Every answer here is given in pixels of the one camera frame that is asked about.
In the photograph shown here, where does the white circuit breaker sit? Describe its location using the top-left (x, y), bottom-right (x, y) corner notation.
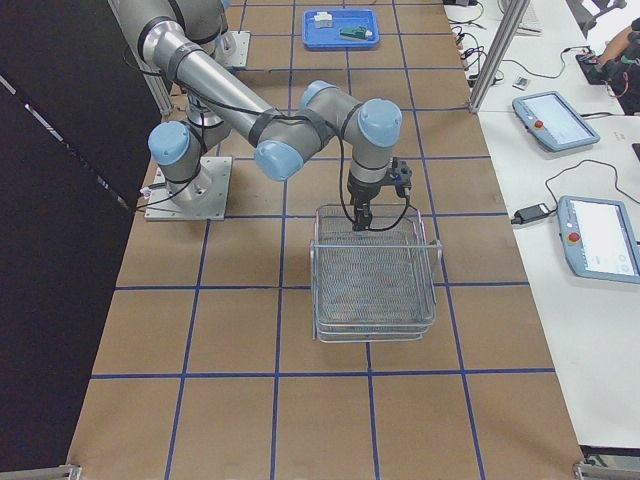
top-left (313, 11), bottom-right (333, 29)

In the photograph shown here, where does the bottom wire mesh tray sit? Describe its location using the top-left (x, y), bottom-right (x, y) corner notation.
top-left (312, 330), bottom-right (424, 343)

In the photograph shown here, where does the teach pendant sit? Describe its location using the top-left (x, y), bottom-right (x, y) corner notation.
top-left (511, 91), bottom-right (600, 152)
top-left (557, 196), bottom-right (639, 284)

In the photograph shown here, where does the near left frame rail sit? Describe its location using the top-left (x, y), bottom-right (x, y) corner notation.
top-left (0, 464), bottom-right (82, 480)

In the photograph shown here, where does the black side panel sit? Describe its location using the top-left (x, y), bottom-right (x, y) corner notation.
top-left (1, 1), bottom-right (160, 471)

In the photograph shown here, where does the near teach pendant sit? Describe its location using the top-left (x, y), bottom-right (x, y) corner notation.
top-left (557, 196), bottom-right (639, 284)

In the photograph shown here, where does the blue plastic tray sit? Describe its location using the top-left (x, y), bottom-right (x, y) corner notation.
top-left (301, 8), bottom-right (380, 50)

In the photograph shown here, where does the aluminium frame post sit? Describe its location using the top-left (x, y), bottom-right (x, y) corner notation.
top-left (468, 0), bottom-right (530, 114)

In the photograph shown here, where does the wire mesh tray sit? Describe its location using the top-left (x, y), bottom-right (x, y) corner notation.
top-left (312, 330), bottom-right (424, 343)
top-left (313, 323), bottom-right (431, 334)
top-left (310, 204), bottom-right (442, 331)

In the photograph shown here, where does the person forearm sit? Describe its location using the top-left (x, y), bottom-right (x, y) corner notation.
top-left (597, 24), bottom-right (640, 101)

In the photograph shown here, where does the top wire mesh tray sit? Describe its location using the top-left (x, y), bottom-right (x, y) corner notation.
top-left (310, 204), bottom-right (442, 331)

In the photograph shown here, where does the far teach pendant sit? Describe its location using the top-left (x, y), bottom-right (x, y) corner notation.
top-left (511, 91), bottom-right (600, 152)

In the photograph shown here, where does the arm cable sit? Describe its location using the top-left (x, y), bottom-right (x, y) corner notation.
top-left (337, 134), bottom-right (416, 232)

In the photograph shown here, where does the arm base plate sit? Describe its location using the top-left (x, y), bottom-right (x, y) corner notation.
top-left (214, 30), bottom-right (251, 70)
top-left (144, 156), bottom-right (233, 222)

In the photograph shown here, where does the near right frame rail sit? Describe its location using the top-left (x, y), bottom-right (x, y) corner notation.
top-left (573, 462), bottom-right (640, 480)

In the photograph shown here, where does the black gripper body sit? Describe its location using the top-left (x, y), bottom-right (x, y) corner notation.
top-left (347, 173), bottom-right (387, 212)

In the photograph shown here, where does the middle wire mesh tray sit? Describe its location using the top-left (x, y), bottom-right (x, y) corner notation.
top-left (313, 323), bottom-right (431, 334)

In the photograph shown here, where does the frame rail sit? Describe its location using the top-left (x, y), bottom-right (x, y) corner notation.
top-left (0, 464), bottom-right (82, 480)
top-left (573, 462), bottom-right (640, 480)

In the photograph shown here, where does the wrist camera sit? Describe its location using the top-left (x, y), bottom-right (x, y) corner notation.
top-left (386, 157), bottom-right (413, 199)

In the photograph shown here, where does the green terminal block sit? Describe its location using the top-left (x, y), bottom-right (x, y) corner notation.
top-left (339, 26), bottom-right (374, 41)

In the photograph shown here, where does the black power brick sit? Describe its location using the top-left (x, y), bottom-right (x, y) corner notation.
top-left (511, 203), bottom-right (553, 225)

